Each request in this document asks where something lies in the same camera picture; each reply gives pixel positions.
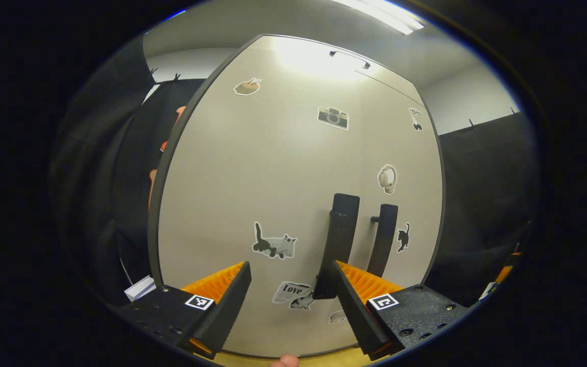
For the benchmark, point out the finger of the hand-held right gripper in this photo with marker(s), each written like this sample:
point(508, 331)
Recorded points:
point(503, 273)

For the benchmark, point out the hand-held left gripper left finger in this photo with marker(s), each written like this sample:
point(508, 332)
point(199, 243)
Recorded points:
point(222, 311)

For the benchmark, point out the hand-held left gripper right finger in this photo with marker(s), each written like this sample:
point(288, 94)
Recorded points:
point(359, 311)

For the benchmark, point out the white cabinet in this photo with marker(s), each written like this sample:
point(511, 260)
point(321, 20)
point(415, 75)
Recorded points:
point(153, 224)

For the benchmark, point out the white door with camera sticker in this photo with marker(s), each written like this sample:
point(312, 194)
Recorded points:
point(247, 178)

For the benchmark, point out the white door with headphones sticker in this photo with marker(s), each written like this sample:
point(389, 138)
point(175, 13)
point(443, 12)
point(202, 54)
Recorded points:
point(416, 153)

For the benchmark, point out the black backdrop cloth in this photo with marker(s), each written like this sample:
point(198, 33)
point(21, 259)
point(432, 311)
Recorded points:
point(105, 178)
point(487, 204)

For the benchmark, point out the small white paper box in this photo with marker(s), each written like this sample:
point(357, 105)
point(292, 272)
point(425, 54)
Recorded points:
point(139, 288)

